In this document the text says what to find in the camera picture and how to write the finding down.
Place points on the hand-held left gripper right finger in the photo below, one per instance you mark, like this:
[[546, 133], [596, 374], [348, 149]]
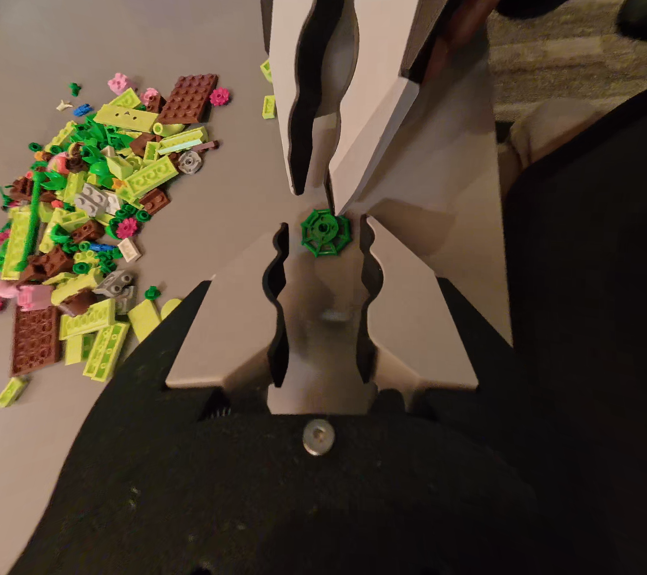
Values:
[[414, 332]]

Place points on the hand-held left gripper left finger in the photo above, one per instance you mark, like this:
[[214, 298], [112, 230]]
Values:
[[227, 332]]

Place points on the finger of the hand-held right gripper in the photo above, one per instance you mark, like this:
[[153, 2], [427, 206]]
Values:
[[399, 4], [290, 4]]

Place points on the black green round toy piece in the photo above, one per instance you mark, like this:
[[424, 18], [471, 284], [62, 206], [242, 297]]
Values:
[[324, 232]]

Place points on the pile of colourful toy bricks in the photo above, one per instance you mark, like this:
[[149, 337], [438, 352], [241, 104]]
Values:
[[101, 206]]

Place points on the person's black jacket torso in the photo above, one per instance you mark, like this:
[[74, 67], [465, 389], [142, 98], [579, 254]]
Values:
[[581, 332]]

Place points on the small green toy stud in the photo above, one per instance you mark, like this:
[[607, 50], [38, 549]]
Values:
[[75, 89]]

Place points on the blue toy pin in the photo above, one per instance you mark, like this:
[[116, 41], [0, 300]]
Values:
[[82, 109]]

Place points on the cream toy piece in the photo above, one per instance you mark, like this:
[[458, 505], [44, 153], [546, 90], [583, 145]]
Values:
[[63, 105]]

